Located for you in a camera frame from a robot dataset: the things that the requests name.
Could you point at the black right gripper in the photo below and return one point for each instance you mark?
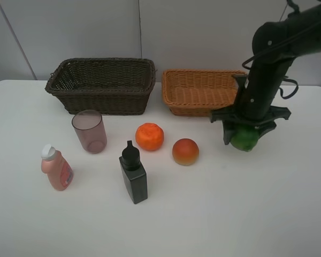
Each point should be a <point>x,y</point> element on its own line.
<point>252,106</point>

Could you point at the green lime fruit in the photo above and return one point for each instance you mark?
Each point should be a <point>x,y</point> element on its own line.
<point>245,138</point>

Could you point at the red orange peach fruit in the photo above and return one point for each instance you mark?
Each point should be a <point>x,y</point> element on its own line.
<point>185,152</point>

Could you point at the orange tangerine fruit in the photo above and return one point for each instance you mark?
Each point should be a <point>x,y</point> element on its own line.
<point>149,136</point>

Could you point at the black pump bottle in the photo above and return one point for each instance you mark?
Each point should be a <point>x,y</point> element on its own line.
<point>134,174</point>

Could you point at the pink bottle white cap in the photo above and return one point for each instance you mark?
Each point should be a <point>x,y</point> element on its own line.
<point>57,169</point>

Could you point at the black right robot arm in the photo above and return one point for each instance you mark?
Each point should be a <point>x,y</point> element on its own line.
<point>275,46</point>

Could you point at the orange wicker basket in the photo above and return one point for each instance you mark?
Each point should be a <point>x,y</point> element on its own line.
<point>195,93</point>

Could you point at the dark brown wicker basket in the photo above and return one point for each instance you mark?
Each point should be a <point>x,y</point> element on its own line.
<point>111,86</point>

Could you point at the translucent purple plastic cup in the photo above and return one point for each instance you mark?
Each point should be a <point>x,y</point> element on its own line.
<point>89,127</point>

